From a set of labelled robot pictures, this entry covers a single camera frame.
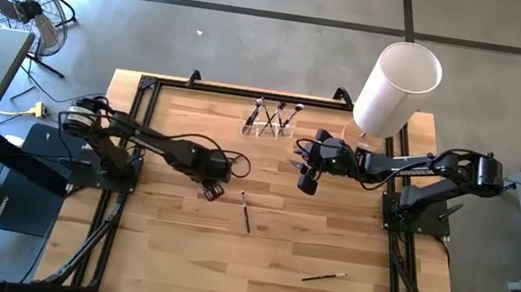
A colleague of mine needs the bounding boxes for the thin black double-ended brush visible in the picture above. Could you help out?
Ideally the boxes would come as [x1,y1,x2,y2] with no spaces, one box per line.
[260,98,288,138]

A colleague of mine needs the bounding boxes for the black arched frame handle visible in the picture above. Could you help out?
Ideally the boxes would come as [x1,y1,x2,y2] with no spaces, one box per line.
[330,85,358,110]
[186,68,205,88]

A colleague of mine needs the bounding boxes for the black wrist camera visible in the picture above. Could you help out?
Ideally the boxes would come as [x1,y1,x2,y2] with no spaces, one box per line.
[319,142,351,178]
[200,151,234,183]

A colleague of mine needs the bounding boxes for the white shade table lamp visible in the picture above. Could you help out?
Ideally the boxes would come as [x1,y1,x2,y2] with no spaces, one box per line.
[339,34,447,162]

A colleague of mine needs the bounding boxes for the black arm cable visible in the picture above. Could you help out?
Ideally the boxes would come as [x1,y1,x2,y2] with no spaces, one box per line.
[288,137,446,201]
[169,130,257,181]

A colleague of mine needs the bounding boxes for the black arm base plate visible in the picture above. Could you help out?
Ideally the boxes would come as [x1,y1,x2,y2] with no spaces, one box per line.
[378,190,456,242]
[66,145,144,196]

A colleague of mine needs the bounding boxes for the slim makeup brush silver ferrule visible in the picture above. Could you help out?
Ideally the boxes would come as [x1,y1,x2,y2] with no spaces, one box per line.
[259,105,283,137]
[234,189,258,235]

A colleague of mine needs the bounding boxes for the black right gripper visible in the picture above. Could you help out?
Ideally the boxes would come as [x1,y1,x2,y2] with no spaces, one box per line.
[285,124,363,203]

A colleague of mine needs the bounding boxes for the black floor cable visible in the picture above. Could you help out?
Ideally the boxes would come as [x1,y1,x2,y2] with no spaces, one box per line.
[8,55,113,115]

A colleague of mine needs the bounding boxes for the clear acrylic brush organizer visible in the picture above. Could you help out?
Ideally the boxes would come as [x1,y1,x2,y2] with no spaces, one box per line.
[240,105,299,144]

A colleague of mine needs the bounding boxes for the yellow power plug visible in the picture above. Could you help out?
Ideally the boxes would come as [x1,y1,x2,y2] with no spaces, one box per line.
[0,98,49,122]

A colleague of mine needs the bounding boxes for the black aluminium table frame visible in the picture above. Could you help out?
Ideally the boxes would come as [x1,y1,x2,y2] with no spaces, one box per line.
[38,52,486,292]

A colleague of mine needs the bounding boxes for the thick black white makeup brush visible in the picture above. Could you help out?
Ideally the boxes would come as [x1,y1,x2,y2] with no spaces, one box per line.
[240,106,259,137]

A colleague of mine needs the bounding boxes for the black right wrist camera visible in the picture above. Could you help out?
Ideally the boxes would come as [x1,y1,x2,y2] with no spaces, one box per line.
[319,142,351,178]

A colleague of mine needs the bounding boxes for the black computer tower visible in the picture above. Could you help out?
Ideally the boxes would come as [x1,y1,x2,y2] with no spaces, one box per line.
[0,119,72,239]

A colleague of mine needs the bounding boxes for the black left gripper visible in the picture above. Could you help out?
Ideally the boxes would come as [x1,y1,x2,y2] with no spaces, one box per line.
[172,139,236,205]

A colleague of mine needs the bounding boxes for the thin dark makeup brush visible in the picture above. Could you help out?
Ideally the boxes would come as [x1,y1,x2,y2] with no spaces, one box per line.
[300,267,350,288]

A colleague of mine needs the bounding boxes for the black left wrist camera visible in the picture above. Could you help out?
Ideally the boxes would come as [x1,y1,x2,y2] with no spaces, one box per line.
[200,151,234,183]

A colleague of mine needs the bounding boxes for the pale-headed makeup brush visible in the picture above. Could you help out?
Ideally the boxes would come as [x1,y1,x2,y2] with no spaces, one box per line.
[247,95,267,136]

